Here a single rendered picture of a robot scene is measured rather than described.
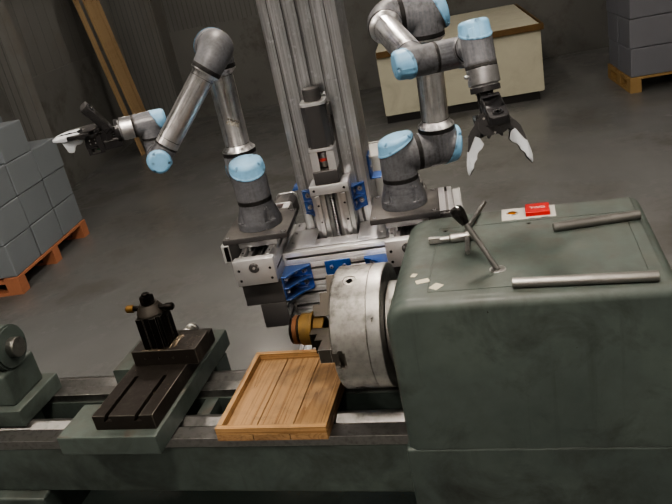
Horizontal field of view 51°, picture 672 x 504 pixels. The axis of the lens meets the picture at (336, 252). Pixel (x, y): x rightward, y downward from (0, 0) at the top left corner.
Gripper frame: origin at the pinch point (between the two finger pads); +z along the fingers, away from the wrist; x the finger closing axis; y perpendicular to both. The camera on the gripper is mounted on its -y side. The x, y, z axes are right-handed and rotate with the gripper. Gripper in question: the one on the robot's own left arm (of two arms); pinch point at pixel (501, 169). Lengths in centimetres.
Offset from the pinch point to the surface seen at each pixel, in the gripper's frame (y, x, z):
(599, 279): -29.6, -10.6, 22.7
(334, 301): -8, 45, 22
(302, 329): 2, 56, 29
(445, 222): 15.7, 14.4, 12.0
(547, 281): -27.4, -1.0, 21.6
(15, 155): 372, 316, -57
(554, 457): -19, 3, 64
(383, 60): 642, 12, -87
